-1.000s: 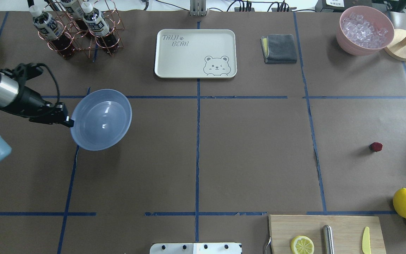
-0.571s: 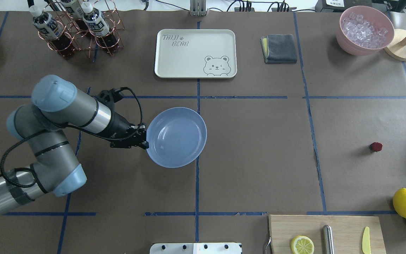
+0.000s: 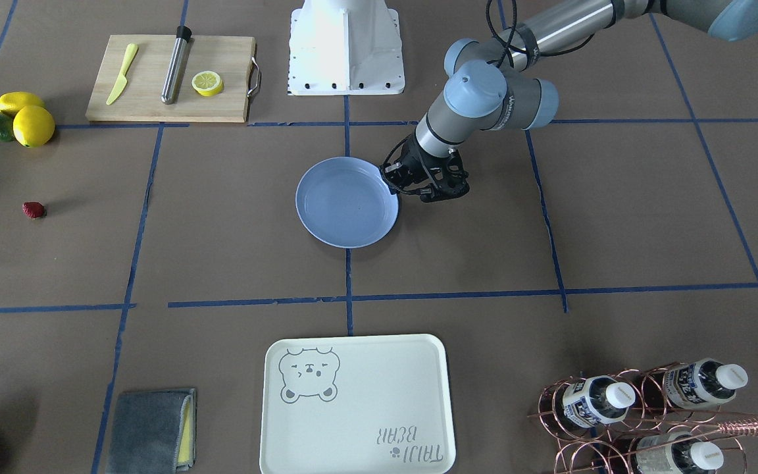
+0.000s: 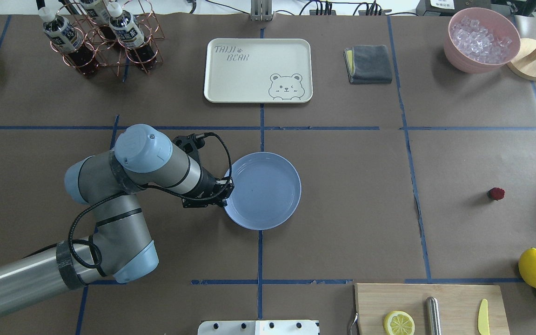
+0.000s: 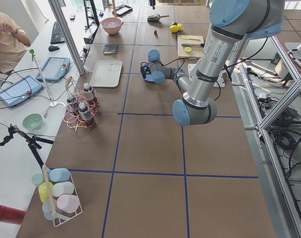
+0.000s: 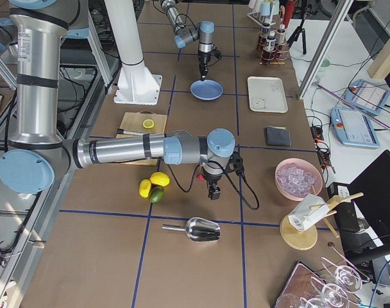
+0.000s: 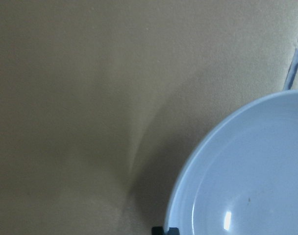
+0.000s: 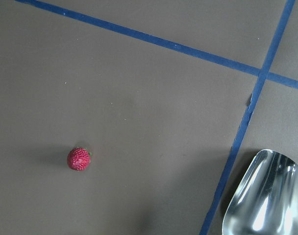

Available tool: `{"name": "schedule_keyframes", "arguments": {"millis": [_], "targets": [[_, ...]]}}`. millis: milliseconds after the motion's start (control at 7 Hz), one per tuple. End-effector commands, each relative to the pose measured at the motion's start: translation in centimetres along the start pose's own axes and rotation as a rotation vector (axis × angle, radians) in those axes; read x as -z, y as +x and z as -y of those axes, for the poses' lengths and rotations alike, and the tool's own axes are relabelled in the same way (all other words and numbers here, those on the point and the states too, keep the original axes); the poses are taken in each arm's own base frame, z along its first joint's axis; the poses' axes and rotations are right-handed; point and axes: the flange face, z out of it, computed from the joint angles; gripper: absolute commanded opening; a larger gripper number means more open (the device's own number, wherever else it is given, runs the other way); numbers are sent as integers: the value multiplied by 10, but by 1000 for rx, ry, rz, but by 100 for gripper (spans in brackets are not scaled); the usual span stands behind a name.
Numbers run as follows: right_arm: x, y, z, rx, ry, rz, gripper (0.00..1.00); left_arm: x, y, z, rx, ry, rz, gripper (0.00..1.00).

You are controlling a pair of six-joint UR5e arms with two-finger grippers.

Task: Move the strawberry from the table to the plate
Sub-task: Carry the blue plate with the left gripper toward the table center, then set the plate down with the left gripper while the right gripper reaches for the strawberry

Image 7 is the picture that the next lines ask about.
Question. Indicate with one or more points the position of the light blue plate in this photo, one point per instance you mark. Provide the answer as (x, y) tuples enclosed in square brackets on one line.
[(242, 179)]

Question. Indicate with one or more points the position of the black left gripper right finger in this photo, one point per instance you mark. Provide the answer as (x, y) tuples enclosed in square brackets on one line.
[(173, 231)]

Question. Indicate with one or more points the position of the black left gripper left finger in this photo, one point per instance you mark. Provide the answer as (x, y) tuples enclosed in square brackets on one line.
[(158, 230)]

